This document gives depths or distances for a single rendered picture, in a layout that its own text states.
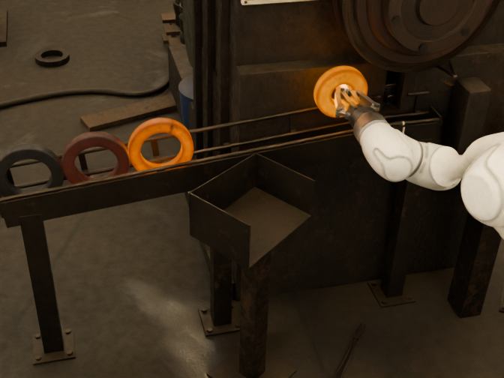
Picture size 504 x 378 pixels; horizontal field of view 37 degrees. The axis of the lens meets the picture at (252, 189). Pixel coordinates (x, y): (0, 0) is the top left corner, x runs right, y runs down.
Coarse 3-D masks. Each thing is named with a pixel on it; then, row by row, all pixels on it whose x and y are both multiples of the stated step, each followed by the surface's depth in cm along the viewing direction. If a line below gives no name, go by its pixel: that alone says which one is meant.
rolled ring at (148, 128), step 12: (156, 120) 207; (168, 120) 207; (144, 132) 206; (156, 132) 207; (168, 132) 208; (180, 132) 208; (132, 144) 207; (192, 144) 212; (132, 156) 209; (180, 156) 214; (192, 156) 214; (144, 168) 212
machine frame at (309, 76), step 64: (192, 0) 256; (320, 0) 211; (256, 64) 217; (320, 64) 218; (448, 64) 227; (256, 128) 223; (320, 192) 243; (384, 192) 249; (448, 192) 257; (320, 256) 259; (384, 256) 266; (448, 256) 275
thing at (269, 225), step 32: (256, 160) 206; (192, 192) 190; (224, 192) 201; (256, 192) 210; (288, 192) 203; (192, 224) 194; (224, 224) 185; (256, 224) 199; (288, 224) 199; (256, 256) 189; (256, 288) 209; (256, 320) 216; (256, 352) 224
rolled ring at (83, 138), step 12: (96, 132) 204; (72, 144) 202; (84, 144) 202; (96, 144) 203; (108, 144) 204; (120, 144) 205; (72, 156) 204; (120, 156) 207; (72, 168) 206; (120, 168) 209; (72, 180) 208; (84, 180) 209
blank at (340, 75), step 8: (328, 72) 210; (336, 72) 208; (344, 72) 208; (352, 72) 209; (360, 72) 213; (320, 80) 210; (328, 80) 209; (336, 80) 209; (344, 80) 210; (352, 80) 211; (360, 80) 211; (320, 88) 210; (328, 88) 211; (352, 88) 213; (360, 88) 213; (320, 96) 211; (328, 96) 212; (320, 104) 213; (328, 104) 214; (328, 112) 215
